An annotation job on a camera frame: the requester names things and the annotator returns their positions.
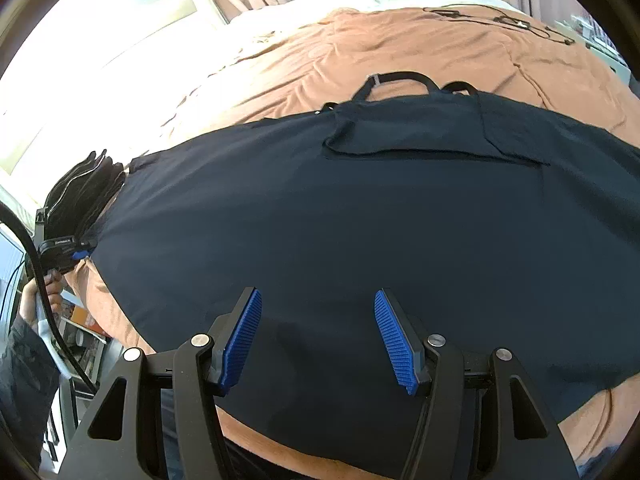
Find black pants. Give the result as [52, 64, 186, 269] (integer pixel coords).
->
[85, 74, 640, 478]

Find person's left hand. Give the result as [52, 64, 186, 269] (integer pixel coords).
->
[19, 277, 65, 333]

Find brown blanket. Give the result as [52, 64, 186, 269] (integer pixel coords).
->
[62, 7, 640, 480]

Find stack of folded black clothes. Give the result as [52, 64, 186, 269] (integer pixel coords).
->
[44, 149, 128, 243]

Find person's left forearm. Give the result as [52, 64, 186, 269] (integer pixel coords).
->
[0, 317, 63, 466]

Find thin black cable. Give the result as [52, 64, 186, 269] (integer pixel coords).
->
[422, 4, 576, 46]

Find white duvet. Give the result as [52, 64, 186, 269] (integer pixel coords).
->
[0, 7, 381, 171]

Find colourful books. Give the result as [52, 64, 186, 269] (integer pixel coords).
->
[60, 302, 108, 351]

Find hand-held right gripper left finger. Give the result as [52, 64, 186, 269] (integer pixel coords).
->
[60, 287, 263, 480]

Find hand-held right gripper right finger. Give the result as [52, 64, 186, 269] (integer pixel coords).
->
[374, 288, 581, 480]

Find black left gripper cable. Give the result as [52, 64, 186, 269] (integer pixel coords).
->
[0, 200, 98, 396]

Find white nightstand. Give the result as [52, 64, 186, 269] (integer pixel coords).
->
[555, 12, 633, 81]

